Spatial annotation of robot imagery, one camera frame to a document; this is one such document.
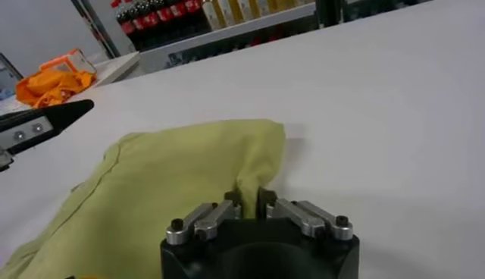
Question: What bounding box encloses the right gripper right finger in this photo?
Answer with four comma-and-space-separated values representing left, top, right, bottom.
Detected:
257, 187, 354, 240

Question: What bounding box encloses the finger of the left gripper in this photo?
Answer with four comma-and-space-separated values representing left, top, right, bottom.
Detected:
0, 99, 95, 174

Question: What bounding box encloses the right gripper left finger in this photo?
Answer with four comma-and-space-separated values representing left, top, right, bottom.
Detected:
165, 190, 243, 246

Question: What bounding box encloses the light green t-shirt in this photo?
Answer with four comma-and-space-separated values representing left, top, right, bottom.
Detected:
0, 118, 287, 279

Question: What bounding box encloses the crumpled orange cloth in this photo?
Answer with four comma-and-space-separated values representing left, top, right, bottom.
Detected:
14, 69, 98, 109

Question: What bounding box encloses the orange and white box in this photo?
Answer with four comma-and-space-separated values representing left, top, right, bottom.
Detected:
39, 48, 98, 75

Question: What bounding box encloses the grey panel with dark edge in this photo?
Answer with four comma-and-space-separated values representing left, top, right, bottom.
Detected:
0, 52, 24, 102

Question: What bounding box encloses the white side table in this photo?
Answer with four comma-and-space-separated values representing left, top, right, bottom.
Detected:
92, 51, 142, 87

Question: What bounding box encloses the cola bottle red cap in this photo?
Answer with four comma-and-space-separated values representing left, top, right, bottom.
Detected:
157, 0, 176, 39
117, 11, 136, 49
184, 0, 204, 31
130, 5, 149, 49
171, 0, 189, 35
143, 2, 162, 42

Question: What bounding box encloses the white drink display cabinet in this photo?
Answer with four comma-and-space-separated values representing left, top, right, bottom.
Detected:
109, 0, 319, 75

